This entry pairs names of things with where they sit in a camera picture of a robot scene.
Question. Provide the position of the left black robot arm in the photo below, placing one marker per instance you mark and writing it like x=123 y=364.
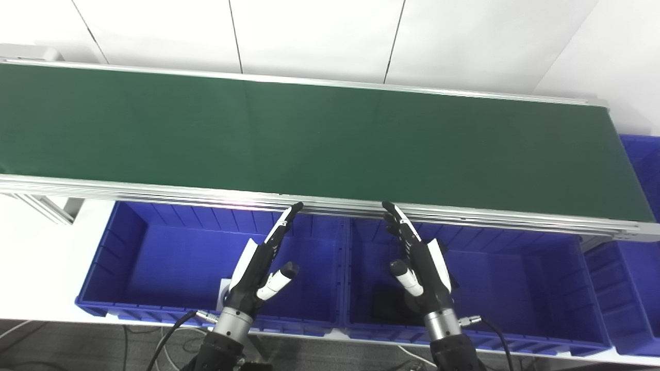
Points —
x=224 y=340

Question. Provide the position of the aluminium conveyor leg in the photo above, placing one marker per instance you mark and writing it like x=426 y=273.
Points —
x=51 y=208
x=598 y=242

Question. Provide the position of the green conveyor belt aluminium frame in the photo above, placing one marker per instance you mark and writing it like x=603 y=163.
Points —
x=319 y=134

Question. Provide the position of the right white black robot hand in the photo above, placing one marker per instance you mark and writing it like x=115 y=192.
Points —
x=433 y=278

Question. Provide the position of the grey conveyor motor housing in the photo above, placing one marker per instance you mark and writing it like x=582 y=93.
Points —
x=31 y=51

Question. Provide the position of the black cylinder-on-plate part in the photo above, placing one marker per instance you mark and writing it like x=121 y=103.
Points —
x=386 y=309

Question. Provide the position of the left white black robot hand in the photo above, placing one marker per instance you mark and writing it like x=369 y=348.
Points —
x=252 y=273

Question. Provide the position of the white plate with round hole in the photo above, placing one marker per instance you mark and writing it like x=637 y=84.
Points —
x=223 y=293

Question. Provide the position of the blue plastic bin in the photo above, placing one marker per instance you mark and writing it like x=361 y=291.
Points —
x=170 y=263
x=634 y=288
x=515 y=288

